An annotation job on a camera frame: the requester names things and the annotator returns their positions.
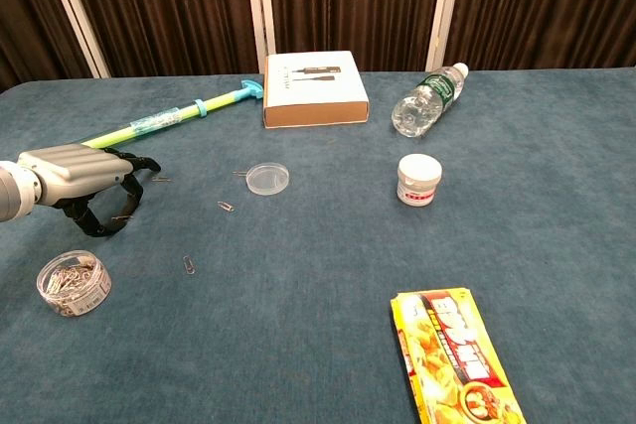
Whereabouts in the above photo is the white screen frame post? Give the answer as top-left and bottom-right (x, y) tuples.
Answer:
(38, 0), (111, 79)
(242, 0), (277, 75)
(425, 0), (467, 72)

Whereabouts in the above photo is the white cardboard product box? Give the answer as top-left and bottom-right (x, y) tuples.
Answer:
(262, 50), (371, 130)

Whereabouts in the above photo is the yellow snack package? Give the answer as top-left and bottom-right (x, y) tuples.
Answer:
(389, 286), (528, 424)

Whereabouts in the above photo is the clear round plastic lid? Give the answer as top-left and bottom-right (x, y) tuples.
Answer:
(245, 161), (291, 197)

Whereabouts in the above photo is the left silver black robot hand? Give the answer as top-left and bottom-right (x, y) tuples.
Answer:
(17, 142), (162, 238)

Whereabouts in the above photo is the clear paperclip container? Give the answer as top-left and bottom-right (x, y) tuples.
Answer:
(35, 249), (113, 318)

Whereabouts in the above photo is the clear water bottle green label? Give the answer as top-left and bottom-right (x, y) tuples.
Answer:
(391, 62), (471, 139)

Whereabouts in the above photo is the small white plastic jar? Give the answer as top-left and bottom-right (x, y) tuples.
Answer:
(396, 153), (443, 210)

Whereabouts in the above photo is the green blue toy water pump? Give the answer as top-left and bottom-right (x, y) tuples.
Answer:
(80, 78), (265, 150)

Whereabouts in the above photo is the brown pleated curtain panel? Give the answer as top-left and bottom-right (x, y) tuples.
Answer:
(443, 0), (636, 71)
(59, 0), (259, 78)
(266, 0), (446, 72)
(0, 0), (93, 93)

